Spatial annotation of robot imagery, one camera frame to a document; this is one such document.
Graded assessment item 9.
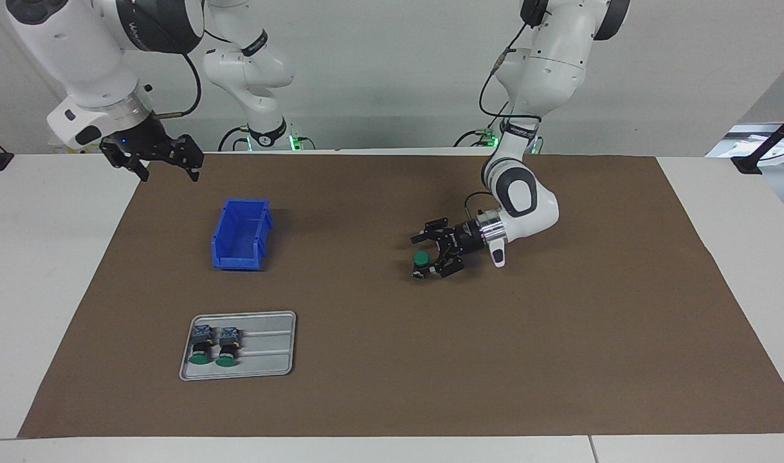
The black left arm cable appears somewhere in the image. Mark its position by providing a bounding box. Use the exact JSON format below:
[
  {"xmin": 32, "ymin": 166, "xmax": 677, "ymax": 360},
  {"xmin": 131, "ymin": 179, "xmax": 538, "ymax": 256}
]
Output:
[{"xmin": 464, "ymin": 48, "xmax": 542, "ymax": 217}]

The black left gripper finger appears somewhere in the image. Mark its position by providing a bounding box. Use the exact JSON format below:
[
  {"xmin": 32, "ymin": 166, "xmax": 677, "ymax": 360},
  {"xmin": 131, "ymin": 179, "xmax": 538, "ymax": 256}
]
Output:
[
  {"xmin": 410, "ymin": 219, "xmax": 451, "ymax": 246},
  {"xmin": 412, "ymin": 254, "xmax": 464, "ymax": 280}
]

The blue plastic bin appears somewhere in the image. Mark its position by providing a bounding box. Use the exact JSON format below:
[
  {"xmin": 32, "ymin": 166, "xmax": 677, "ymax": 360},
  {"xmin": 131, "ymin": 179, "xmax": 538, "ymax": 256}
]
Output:
[{"xmin": 211, "ymin": 199, "xmax": 273, "ymax": 271}]

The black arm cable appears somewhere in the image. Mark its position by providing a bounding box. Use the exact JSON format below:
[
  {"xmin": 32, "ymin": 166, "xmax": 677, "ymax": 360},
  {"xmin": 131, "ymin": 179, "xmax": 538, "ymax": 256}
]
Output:
[
  {"xmin": 464, "ymin": 48, "xmax": 542, "ymax": 217},
  {"xmin": 154, "ymin": 26, "xmax": 238, "ymax": 120}
]

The black right base cable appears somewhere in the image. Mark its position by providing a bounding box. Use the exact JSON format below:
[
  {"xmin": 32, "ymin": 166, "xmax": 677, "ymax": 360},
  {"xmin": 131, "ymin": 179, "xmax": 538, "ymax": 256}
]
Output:
[{"xmin": 218, "ymin": 125, "xmax": 251, "ymax": 152}]

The brown table mat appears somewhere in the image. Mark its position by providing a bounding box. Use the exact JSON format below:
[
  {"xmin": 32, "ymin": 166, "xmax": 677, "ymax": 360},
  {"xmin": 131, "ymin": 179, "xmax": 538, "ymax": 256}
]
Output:
[{"xmin": 17, "ymin": 152, "xmax": 784, "ymax": 438}]

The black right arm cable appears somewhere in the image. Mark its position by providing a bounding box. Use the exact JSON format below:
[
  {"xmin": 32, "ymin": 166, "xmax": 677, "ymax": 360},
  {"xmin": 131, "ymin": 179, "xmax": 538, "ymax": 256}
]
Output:
[{"xmin": 154, "ymin": 26, "xmax": 238, "ymax": 120}]

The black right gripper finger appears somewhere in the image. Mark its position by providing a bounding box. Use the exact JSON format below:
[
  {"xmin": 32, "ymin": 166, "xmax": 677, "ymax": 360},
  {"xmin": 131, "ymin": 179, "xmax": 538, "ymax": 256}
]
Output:
[
  {"xmin": 117, "ymin": 154, "xmax": 150, "ymax": 183},
  {"xmin": 172, "ymin": 133, "xmax": 205, "ymax": 183}
]

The black stand with rod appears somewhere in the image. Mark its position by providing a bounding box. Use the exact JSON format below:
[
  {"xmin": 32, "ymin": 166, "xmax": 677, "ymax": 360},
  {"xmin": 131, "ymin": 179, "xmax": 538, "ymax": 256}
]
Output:
[{"xmin": 731, "ymin": 106, "xmax": 784, "ymax": 175}]

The grey metal tray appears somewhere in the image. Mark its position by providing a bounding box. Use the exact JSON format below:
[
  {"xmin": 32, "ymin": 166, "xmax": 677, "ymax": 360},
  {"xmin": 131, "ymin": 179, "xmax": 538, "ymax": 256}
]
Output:
[{"xmin": 179, "ymin": 311, "xmax": 297, "ymax": 381}]

